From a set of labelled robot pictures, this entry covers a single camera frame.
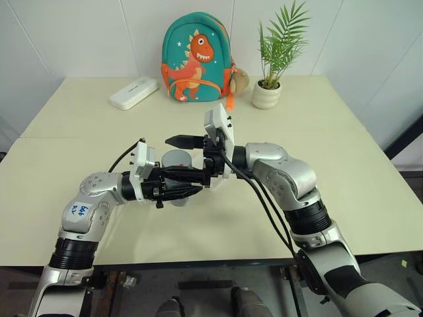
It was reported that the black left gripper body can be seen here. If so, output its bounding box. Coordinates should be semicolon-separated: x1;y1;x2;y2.
141;166;171;210

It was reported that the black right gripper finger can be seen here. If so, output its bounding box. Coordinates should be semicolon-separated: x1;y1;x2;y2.
198;158;214;190
164;134;206;150

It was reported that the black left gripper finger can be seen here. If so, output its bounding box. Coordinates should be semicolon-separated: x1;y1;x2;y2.
161;166;205;186
163;184;204;201

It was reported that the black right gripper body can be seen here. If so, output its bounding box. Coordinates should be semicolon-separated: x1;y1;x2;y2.
201;135;229;186

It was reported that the gray plastic jar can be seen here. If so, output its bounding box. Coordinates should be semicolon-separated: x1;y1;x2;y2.
161;149;194;208

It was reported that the white oblong case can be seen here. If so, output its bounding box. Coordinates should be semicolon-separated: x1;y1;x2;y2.
108;76;161;111

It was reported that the white ribbed plant pot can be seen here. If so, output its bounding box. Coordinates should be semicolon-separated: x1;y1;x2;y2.
252;79;283;110

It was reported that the teal dinosaur backpack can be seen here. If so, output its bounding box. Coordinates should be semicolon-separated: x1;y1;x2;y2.
161;11;239;112

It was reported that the dark rounded shape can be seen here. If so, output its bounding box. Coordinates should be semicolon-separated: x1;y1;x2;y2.
156;297;184;317
230;286;266;317

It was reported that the green artificial palm plant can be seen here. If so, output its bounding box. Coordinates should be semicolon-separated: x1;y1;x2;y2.
258;0;312;89

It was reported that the dark slanted metal bar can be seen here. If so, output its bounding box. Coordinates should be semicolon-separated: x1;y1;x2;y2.
384;112;423;160

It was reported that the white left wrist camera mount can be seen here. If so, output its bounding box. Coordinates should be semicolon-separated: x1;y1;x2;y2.
130;141;163;205

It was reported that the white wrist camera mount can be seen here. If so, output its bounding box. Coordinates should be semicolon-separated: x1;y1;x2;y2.
202;102;237;182
130;141;163;205

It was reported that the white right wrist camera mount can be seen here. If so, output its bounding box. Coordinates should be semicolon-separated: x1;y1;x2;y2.
202;102;237;182

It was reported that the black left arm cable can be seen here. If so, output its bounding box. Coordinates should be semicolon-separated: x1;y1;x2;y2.
107;139;147;173

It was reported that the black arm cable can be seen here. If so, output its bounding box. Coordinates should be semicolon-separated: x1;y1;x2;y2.
223;154;297;257
107;139;147;173
231;164;301;262

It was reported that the dark metal table frame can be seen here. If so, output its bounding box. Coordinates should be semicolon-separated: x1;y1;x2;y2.
79;253;423;317

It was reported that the beige plush keychain toy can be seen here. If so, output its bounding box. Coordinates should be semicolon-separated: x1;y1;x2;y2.
229;67;251;97

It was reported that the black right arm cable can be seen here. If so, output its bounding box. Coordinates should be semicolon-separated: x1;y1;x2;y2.
231;164;301;262
223;154;297;257

